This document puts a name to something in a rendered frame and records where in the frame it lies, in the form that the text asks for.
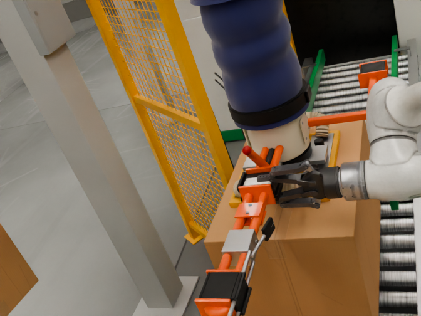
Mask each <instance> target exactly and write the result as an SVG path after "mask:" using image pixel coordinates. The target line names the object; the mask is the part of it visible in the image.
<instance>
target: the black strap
mask: <svg viewBox="0 0 421 316"><path fill-rule="evenodd" d="M302 82H303V85H302V88H301V90H300V91H299V93H298V94H297V95H296V96H295V97H293V98H292V99H290V100H288V101H287V102H285V103H283V104H281V105H278V106H276V107H273V108H270V109H267V110H263V111H260V112H248V113H244V112H238V111H236V110H234V109H233V108H232V107H231V105H230V103H229V102H228V107H229V111H230V113H231V117H232V119H233V121H235V122H236V123H239V124H241V125H247V126H259V125H267V124H272V123H275V122H279V121H281V120H284V119H286V118H288V117H290V116H292V115H294V114H295V113H297V112H299V111H300V110H301V109H302V108H303V107H304V106H305V105H306V104H307V102H308V103H309V102H310V100H311V96H312V92H311V87H310V84H309V83H308V84H306V81H305V80H304V79H303V78H302Z"/></svg>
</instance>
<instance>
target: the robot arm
mask: <svg viewBox="0 0 421 316"><path fill-rule="evenodd" d="M366 127H367V133H368V138H369V142H370V156H369V160H365V161H355V162H344V163H342V164H341V167H338V166H334V167H325V168H323V169H317V168H313V167H312V166H311V164H310V160H309V159H306V160H304V161H302V162H299V163H294V164H286V165H281V166H273V167H272V168H271V171H270V173H269V174H265V175H259V176H258V177H255V178H248V179H246V181H245V183H244V186H252V185H260V184H271V183H272V182H278V183H288V184H297V185H299V186H301V187H299V188H296V189H291V190H288V191H283V192H281V195H280V197H279V200H278V201H276V199H275V201H276V204H280V207H281V208H302V207H311V208H316V209H319V208H320V203H321V199H324V198H328V199H336V198H342V197H344V199H345V200H347V201H352V200H362V199H364V200H367V199H378V200H381V201H402V200H408V199H415V198H421V152H419V151H418V148H417V133H419V132H420V129H421V82H418V83H415V84H413V85H411V86H409V85H408V83H406V82H405V81H404V80H402V79H401V78H397V77H386V78H383V79H381V80H379V81H377V82H376V83H375V84H374V85H373V86H372V88H371V90H370V92H369V95H368V100H367V103H366ZM306 171H308V172H307V173H299V174H293V173H297V172H306ZM309 196H312V197H309Z"/></svg>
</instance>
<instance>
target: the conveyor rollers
mask: <svg viewBox="0 0 421 316"><path fill-rule="evenodd" d="M380 60H387V64H388V72H389V74H387V75H388V77H391V60H392V57H387V58H380V59H376V60H369V61H362V62H358V63H351V64H347V65H340V66H333V67H329V68H324V69H323V72H322V75H321V80H320V84H319V87H318V91H317V94H316V98H315V101H314V105H313V109H312V112H318V113H319V112H320V113H321V114H324V115H325V116H327V115H336V114H341V113H350V112H359V111H364V110H366V103H367V100H368V88H362V89H360V84H359V80H358V74H360V67H359V64H362V63H368V62H373V61H380ZM398 77H399V78H401V79H402V80H404V81H405V82H406V83H408V57H407V54H405V55H399V56H398ZM390 216H414V208H413V203H399V210H391V207H390V204H381V212H380V217H390ZM401 231H415V225H414V218H398V219H381V220H380V232H381V233H382V232H401ZM391 248H415V235H414V234H394V235H380V249H391ZM380 266H416V256H415V252H383V253H380ZM379 286H414V287H416V286H417V273H416V271H380V279H379ZM379 307H405V308H418V303H417V292H386V291H379ZM378 316H418V315H417V314H402V313H378Z"/></svg>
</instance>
